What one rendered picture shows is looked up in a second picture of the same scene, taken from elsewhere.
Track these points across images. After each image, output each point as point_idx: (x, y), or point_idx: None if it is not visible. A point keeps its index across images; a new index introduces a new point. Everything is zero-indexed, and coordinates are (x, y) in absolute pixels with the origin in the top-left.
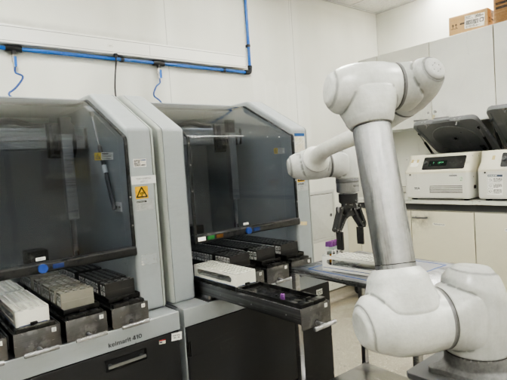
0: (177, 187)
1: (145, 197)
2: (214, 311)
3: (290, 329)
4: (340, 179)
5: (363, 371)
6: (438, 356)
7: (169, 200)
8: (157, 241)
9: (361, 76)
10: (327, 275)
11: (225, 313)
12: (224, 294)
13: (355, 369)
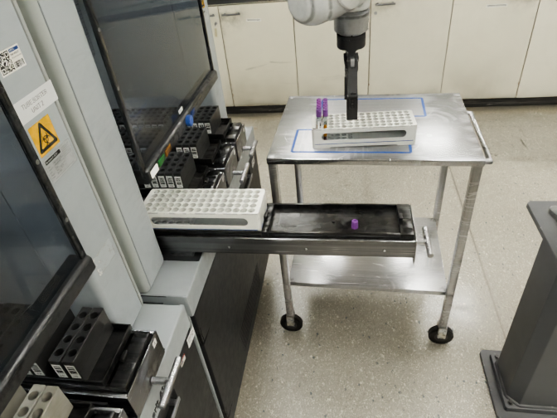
0: (91, 89)
1: (55, 143)
2: (206, 266)
3: None
4: (352, 13)
5: None
6: (548, 228)
7: (90, 127)
8: (103, 217)
9: None
10: (338, 158)
11: (213, 258)
12: (238, 245)
13: None
